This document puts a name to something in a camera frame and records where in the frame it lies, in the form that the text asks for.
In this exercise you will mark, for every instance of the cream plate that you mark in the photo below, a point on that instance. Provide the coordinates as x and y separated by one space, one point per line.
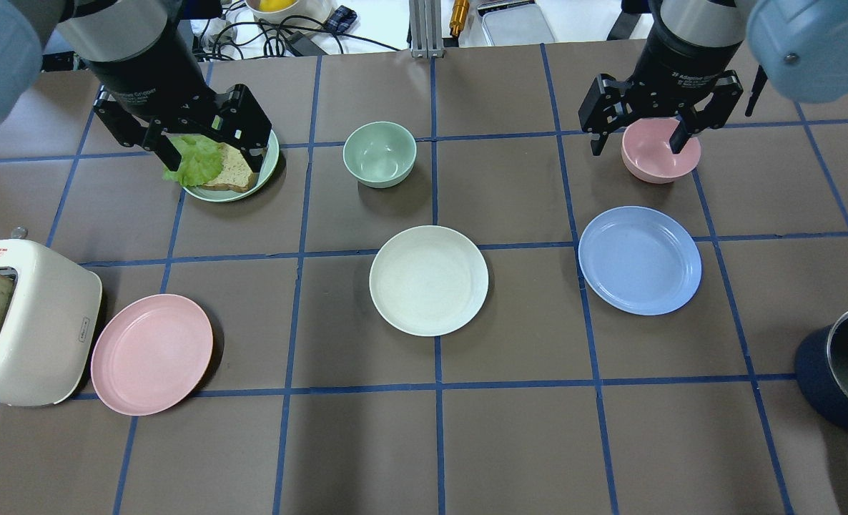
428 281

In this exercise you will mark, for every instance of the gold screwdriver handle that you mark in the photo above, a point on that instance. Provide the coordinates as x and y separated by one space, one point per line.
458 17

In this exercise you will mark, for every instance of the green plate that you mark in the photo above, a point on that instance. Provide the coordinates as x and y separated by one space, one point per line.
272 162

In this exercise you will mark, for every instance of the black power adapter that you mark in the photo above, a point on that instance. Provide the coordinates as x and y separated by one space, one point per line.
300 45

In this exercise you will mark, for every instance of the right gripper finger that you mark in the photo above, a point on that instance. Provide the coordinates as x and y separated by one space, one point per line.
721 101
604 110

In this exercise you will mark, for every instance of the aluminium frame post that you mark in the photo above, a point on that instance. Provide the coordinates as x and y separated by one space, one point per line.
426 32

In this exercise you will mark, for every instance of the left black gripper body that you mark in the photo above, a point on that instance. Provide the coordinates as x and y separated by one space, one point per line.
146 75

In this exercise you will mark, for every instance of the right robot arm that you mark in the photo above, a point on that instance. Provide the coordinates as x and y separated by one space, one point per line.
801 47

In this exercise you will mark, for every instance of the green bowl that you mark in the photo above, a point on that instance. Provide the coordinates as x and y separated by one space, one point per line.
380 154

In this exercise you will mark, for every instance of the pink bowl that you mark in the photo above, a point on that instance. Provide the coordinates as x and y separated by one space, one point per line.
646 151

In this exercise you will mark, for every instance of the blue plate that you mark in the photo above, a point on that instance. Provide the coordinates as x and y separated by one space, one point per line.
640 260

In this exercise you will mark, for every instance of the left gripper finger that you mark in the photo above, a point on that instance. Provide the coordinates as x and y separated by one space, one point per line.
129 131
243 124

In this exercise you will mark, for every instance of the lettuce leaf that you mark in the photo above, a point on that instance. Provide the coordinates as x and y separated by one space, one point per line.
201 160

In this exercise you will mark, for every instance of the dark blue saucepan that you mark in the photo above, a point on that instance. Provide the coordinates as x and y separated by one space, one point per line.
821 369

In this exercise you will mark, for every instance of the pink plate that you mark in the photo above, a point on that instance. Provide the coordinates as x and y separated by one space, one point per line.
152 354

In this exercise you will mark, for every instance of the cream bowl with fruit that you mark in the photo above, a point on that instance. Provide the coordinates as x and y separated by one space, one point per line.
277 11

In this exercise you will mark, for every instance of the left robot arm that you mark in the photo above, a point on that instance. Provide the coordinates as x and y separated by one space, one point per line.
104 31

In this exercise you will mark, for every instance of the bread slice on plate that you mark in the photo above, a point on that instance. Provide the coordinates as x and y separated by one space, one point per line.
235 173

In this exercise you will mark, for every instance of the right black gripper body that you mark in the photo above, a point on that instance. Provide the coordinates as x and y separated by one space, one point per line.
674 66

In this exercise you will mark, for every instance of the cream toaster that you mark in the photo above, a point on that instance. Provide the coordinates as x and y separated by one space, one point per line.
48 331

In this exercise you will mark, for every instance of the silver scale tray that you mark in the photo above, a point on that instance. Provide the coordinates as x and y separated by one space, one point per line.
514 23

